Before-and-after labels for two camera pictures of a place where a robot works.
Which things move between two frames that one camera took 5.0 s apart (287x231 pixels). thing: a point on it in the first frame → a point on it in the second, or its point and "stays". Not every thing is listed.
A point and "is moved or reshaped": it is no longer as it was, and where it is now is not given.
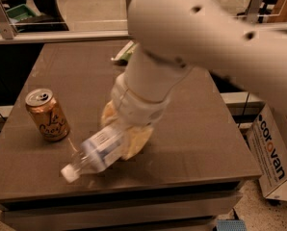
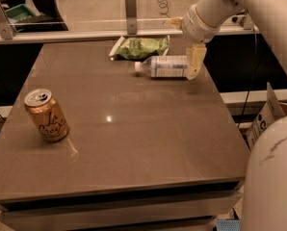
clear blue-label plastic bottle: (97, 153) is moved or reshaped
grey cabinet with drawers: (191, 173) stays
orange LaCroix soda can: (47, 114) stays
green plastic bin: (17, 12) stays
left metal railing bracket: (7, 27) stays
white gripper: (135, 108) → (195, 29)
